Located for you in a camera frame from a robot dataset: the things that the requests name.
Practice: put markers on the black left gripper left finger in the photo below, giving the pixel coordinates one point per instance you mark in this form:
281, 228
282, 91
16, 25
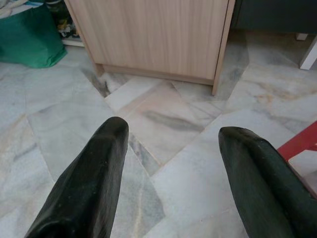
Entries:
89, 188

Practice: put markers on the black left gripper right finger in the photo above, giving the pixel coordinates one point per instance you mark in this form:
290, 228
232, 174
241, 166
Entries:
267, 193

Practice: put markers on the red plastic stool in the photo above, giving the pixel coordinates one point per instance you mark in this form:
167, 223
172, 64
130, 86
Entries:
304, 138

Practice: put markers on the white furniture leg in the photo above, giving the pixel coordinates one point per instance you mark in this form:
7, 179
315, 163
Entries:
309, 57

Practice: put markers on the display shelf with figurines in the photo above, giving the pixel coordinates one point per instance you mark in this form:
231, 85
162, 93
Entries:
71, 42

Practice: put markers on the green shopping bag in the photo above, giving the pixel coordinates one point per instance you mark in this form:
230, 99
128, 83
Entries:
29, 42

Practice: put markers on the light wooden cabinet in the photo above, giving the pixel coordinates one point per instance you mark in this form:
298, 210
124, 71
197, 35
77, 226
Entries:
153, 37

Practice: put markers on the black low console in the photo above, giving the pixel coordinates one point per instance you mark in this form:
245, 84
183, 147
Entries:
272, 15

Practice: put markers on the white papers bundle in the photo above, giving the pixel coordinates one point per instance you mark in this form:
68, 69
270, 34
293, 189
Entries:
12, 7

